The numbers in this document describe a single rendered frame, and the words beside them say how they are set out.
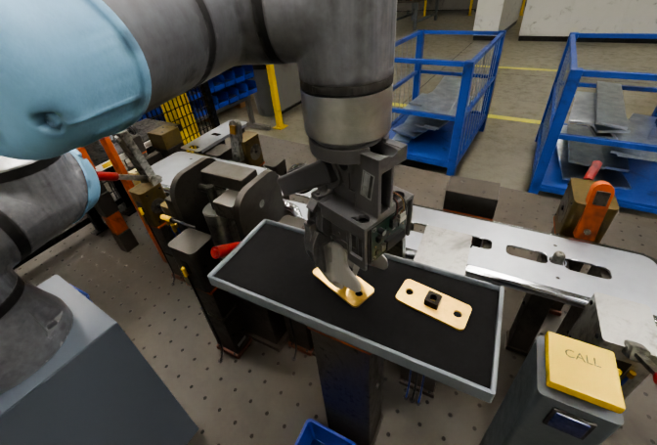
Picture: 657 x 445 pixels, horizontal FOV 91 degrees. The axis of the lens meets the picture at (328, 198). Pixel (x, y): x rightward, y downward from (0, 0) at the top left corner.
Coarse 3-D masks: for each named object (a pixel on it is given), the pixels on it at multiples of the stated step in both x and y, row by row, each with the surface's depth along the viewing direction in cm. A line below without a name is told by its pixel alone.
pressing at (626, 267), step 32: (160, 160) 113; (192, 160) 111; (224, 160) 109; (448, 224) 75; (480, 224) 74; (480, 256) 66; (512, 256) 65; (576, 256) 64; (608, 256) 64; (640, 256) 63; (512, 288) 60; (544, 288) 58; (576, 288) 58; (608, 288) 58; (640, 288) 57
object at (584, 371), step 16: (560, 336) 35; (560, 352) 33; (576, 352) 33; (592, 352) 33; (608, 352) 33; (560, 368) 32; (576, 368) 32; (592, 368) 32; (608, 368) 32; (560, 384) 31; (576, 384) 31; (592, 384) 31; (608, 384) 31; (592, 400) 30; (608, 400) 30
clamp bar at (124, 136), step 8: (128, 128) 82; (136, 128) 83; (120, 136) 79; (128, 136) 81; (120, 144) 82; (128, 144) 81; (128, 152) 83; (136, 152) 83; (136, 160) 84; (144, 160) 86; (136, 168) 87; (144, 168) 86; (152, 168) 88
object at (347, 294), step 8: (320, 272) 44; (320, 280) 43; (360, 280) 42; (336, 288) 41; (344, 288) 41; (368, 288) 41; (344, 296) 40; (352, 296) 40; (360, 296) 40; (368, 296) 40; (352, 304) 39; (360, 304) 39
